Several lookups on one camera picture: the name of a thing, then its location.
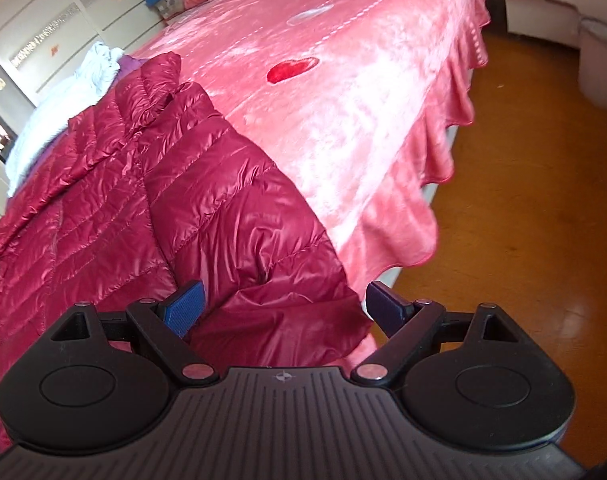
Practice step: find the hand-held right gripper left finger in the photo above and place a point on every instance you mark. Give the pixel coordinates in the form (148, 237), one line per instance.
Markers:
(183, 310)

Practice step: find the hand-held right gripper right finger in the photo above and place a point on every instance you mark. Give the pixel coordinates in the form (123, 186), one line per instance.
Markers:
(387, 310)

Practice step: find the dark red puffer jacket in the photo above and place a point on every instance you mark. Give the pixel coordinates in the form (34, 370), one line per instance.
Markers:
(158, 185)

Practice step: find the pink heart-print bed blanket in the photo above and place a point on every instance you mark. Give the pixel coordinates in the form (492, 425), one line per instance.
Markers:
(358, 110)

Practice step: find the white fluffy cloth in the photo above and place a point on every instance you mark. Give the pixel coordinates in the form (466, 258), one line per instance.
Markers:
(83, 85)

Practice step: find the white nightstand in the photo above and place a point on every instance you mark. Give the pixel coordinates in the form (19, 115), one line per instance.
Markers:
(543, 15)

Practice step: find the white wardrobe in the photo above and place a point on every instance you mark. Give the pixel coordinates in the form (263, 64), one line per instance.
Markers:
(33, 10)

